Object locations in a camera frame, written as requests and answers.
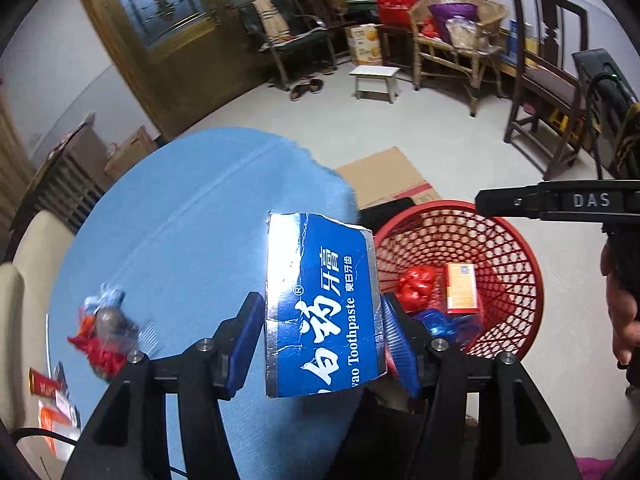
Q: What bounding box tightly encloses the blue toothpaste box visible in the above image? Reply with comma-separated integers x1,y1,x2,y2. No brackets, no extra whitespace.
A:
263,211,388,399

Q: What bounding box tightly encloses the blue plastic bag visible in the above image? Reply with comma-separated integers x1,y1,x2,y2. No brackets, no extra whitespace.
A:
415,307,482,347

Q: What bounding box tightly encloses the yellow stool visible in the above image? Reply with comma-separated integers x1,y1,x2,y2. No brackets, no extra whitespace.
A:
547,110,584,147

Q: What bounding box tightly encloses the blue tablecloth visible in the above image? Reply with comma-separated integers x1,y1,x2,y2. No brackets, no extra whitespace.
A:
47,127,362,480

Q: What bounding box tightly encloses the red shopping bag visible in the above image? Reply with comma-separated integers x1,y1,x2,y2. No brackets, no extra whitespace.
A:
375,0,419,26

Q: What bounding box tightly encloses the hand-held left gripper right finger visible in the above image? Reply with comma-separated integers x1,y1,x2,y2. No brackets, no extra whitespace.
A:
381,291,568,480

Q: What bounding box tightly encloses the metal rocking chair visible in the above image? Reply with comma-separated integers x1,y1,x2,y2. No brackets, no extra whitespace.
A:
240,0,339,92

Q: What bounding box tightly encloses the clear plastic bag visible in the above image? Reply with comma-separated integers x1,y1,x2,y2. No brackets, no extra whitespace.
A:
446,16,484,49

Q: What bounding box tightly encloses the dark wooden chair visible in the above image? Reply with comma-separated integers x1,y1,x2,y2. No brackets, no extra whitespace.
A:
504,0,591,182

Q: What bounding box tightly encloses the small orange box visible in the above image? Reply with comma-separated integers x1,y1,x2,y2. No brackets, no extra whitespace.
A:
444,262,484,312

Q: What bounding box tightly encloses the plain cardboard box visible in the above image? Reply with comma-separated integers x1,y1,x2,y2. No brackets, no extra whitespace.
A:
104,126,160,181

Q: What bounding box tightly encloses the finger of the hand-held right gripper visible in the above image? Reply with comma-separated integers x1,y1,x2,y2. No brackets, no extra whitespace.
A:
475,180,627,224

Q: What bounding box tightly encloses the red crumpled wrapper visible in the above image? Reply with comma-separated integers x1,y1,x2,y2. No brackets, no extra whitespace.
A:
67,317,129,387

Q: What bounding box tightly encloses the wooden slatted cabinet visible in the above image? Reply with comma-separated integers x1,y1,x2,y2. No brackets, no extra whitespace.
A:
10,125,117,234

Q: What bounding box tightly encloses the wicker armchair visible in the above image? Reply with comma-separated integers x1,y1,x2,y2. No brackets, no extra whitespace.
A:
409,0,509,117

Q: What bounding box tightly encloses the beige sofa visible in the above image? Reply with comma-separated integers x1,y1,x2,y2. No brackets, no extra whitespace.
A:
0,210,77,443

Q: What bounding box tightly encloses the dark wooden armchair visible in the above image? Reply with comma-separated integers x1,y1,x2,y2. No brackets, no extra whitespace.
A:
290,0,352,32

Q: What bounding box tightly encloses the light blue crumpled wrapper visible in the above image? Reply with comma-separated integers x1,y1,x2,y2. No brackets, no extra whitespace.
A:
82,282,145,357

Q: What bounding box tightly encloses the person's right hand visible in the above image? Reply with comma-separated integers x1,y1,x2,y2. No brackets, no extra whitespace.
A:
600,242,640,387

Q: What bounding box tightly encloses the orange and white box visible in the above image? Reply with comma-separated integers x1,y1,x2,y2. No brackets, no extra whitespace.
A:
39,402,82,455

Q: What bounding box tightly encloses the brown cardboard sheet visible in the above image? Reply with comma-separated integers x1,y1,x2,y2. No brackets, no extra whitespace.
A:
334,146,444,211

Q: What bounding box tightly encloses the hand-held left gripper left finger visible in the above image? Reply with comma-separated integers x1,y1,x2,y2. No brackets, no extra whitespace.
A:
60,291,266,480

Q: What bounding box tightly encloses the purple cushion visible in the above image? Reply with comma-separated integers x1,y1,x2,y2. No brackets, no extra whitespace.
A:
429,2,479,36

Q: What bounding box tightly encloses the red plastic bag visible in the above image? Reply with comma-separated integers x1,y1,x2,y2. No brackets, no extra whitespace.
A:
397,267,436,314

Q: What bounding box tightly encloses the cardboard box with orange print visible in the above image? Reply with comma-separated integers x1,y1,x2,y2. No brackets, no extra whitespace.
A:
345,24,384,66

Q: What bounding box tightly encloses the red plastic mesh basket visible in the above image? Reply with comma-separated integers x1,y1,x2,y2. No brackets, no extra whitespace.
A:
372,200,545,363

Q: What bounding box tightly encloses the striped chair cushion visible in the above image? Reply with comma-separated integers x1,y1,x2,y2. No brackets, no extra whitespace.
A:
251,0,294,44

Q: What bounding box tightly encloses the small white stool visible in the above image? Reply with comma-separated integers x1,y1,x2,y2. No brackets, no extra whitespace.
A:
349,65,401,105

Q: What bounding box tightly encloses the wooden door with glass panes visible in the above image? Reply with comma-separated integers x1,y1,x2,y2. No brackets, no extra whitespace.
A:
70,0,321,139

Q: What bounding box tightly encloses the black cable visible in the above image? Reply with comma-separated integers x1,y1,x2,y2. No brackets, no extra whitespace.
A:
9,426,82,450

